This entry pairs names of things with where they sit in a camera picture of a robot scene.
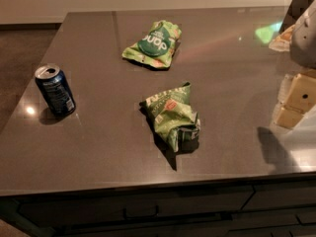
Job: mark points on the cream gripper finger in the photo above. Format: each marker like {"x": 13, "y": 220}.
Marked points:
{"x": 296, "y": 97}

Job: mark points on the green jalapeno chip bag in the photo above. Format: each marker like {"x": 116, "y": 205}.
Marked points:
{"x": 172, "y": 116}

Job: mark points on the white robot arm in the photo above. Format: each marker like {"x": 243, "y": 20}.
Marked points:
{"x": 302, "y": 40}

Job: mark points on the blue pepsi can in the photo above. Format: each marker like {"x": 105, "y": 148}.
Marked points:
{"x": 54, "y": 88}

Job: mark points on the dark right drawer front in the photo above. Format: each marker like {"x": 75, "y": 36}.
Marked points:
{"x": 282, "y": 195}

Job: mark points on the green snack pouch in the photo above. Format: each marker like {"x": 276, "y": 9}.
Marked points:
{"x": 157, "y": 48}

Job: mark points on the dark cabinet drawer front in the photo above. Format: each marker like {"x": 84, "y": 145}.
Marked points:
{"x": 109, "y": 209}

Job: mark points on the black drawer handle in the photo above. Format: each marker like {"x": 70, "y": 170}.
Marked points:
{"x": 140, "y": 212}

